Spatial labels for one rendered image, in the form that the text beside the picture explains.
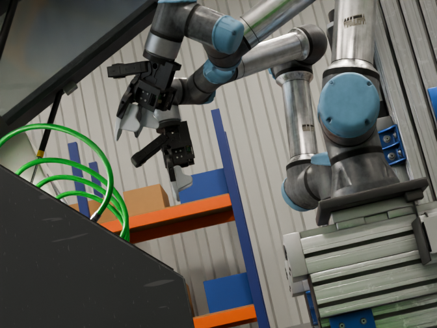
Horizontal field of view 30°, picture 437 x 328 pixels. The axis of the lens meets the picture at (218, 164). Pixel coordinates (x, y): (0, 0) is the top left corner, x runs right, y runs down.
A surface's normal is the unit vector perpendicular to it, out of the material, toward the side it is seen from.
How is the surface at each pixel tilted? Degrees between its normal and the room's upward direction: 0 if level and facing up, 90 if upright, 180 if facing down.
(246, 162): 90
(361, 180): 73
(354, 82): 97
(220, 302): 90
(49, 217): 90
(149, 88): 103
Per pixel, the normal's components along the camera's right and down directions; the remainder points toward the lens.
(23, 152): 0.04, -0.25
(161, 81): -0.47, 0.12
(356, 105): -0.16, -0.07
